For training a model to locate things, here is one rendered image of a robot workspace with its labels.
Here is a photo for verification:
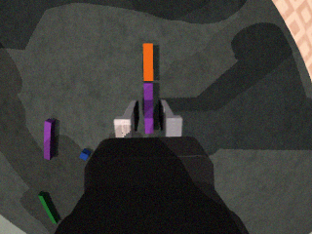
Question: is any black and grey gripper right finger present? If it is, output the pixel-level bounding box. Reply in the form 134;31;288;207
158;100;182;137

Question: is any small blue cube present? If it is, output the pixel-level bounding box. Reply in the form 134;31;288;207
80;148;91;161

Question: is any purple rod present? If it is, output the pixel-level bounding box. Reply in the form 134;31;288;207
44;119;56;160
143;83;153;134

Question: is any orange rod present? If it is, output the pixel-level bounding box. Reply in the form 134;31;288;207
143;44;153;81

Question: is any dark green rod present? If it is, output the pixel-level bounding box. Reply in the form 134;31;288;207
38;191;59;224

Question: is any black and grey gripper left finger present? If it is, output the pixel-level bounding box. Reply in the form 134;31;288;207
114;100;139;138

